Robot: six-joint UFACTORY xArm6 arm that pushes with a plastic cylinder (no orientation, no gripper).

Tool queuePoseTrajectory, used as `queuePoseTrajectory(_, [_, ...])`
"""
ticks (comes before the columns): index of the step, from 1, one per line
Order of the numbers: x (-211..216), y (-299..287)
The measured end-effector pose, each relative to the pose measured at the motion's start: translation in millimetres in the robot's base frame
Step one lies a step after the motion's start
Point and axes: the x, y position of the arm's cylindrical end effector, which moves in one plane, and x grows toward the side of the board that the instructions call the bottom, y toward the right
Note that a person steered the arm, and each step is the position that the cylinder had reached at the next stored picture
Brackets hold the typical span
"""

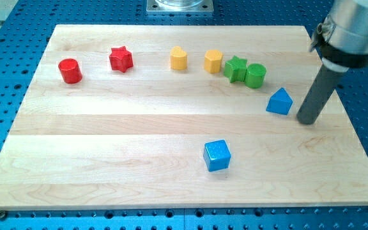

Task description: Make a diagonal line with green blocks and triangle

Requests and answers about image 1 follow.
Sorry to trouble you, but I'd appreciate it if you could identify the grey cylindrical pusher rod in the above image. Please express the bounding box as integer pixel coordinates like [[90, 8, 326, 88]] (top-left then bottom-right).
[[296, 63, 346, 125]]

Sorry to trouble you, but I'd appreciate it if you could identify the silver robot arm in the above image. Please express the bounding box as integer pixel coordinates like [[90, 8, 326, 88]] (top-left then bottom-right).
[[296, 0, 368, 125]]

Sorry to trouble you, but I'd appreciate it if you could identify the blue triangle block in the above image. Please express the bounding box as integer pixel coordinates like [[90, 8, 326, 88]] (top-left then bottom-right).
[[266, 88, 293, 115]]

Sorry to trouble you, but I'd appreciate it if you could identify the green cylinder block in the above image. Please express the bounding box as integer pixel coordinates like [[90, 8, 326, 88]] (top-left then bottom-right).
[[244, 63, 266, 89]]

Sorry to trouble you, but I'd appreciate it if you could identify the green star block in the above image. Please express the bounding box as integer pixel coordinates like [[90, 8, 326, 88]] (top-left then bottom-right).
[[224, 56, 247, 83]]

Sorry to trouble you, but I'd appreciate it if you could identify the yellow hexagon block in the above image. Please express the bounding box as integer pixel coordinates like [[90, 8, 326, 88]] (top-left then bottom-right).
[[204, 50, 223, 73]]

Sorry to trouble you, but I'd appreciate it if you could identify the blue cube block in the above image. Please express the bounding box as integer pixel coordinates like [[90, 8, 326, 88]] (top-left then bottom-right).
[[203, 140, 231, 172]]

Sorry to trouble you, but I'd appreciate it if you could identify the yellow heart block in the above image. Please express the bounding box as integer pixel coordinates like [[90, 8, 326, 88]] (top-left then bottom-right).
[[170, 46, 187, 70]]

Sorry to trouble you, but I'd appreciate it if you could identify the red star block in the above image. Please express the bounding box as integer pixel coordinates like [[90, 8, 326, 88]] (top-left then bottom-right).
[[109, 46, 134, 73]]

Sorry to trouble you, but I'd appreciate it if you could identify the wooden board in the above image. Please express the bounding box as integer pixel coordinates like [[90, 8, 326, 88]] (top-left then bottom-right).
[[0, 24, 368, 210]]

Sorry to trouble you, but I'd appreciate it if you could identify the red cylinder block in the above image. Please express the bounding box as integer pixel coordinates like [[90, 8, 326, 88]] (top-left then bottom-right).
[[58, 58, 82, 84]]

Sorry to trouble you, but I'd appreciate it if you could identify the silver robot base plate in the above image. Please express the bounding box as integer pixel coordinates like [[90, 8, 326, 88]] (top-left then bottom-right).
[[146, 0, 214, 13]]

